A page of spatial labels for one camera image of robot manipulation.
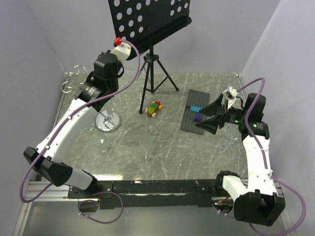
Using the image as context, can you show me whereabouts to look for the purple lego brick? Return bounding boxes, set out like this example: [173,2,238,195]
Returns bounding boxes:
[193,113,203,123]

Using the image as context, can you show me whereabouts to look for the colourful lego toy car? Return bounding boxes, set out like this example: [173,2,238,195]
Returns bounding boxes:
[145,101,163,118]

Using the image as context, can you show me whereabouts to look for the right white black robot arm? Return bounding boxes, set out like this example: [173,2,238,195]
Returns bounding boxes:
[196,91,285,226]

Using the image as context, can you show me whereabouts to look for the clear flute front centre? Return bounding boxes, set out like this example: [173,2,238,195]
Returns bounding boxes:
[139,133,153,160]

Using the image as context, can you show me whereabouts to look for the clear glass beside rack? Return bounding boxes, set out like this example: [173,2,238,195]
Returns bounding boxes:
[85,124,95,132]

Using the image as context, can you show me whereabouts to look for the blue lego brick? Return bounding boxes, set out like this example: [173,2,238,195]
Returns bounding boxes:
[190,106,202,113]

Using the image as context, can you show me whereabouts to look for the clear wine glass right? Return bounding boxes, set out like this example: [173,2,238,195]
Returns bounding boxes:
[218,124,240,149]

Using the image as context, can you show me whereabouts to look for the purple cable loop under rail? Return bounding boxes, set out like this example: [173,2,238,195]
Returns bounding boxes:
[77,191,125,225]

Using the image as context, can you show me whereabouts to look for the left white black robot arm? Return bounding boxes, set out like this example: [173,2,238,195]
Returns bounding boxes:
[23,49,130,198]

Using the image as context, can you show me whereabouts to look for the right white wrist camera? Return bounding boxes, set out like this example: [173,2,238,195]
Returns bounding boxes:
[222,86,238,111]

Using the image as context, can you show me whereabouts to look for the grey lego baseplate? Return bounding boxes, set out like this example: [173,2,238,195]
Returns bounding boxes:
[180,89,210,135]

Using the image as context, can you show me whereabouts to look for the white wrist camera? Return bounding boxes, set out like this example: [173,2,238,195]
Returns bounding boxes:
[222,86,238,111]
[110,37,132,62]

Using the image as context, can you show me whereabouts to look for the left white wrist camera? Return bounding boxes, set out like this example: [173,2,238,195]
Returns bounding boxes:
[110,37,132,62]

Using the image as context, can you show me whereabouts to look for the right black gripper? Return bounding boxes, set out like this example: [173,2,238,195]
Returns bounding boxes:
[195,93,248,135]

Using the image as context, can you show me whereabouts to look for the chrome wine glass rack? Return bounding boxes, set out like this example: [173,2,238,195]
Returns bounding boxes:
[61,65,123,133]

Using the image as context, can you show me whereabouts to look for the black perforated music stand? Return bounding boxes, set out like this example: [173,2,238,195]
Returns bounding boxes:
[107,0,192,115]

